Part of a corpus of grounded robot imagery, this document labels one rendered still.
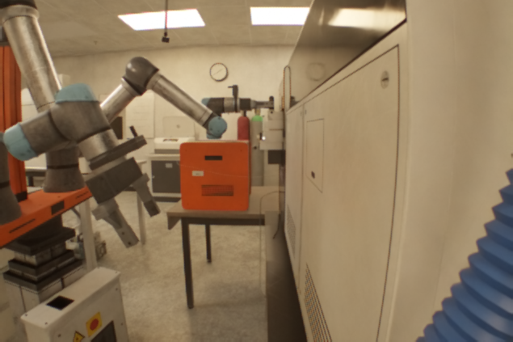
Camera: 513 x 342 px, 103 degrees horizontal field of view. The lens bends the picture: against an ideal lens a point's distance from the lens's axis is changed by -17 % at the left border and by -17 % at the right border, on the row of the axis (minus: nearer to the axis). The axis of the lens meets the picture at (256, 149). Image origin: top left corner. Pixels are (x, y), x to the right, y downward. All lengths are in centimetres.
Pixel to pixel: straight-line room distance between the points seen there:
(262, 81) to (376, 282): 450
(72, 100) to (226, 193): 116
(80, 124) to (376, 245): 52
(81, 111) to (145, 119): 453
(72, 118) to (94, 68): 525
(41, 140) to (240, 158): 112
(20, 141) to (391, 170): 59
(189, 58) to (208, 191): 367
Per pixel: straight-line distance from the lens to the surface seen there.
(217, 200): 156
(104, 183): 52
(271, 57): 475
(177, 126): 469
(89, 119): 55
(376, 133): 21
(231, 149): 149
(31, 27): 79
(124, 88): 116
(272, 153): 112
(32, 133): 59
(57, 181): 109
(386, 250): 20
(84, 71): 594
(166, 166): 422
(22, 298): 108
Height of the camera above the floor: 121
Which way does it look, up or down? 5 degrees down
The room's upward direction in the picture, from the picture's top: straight up
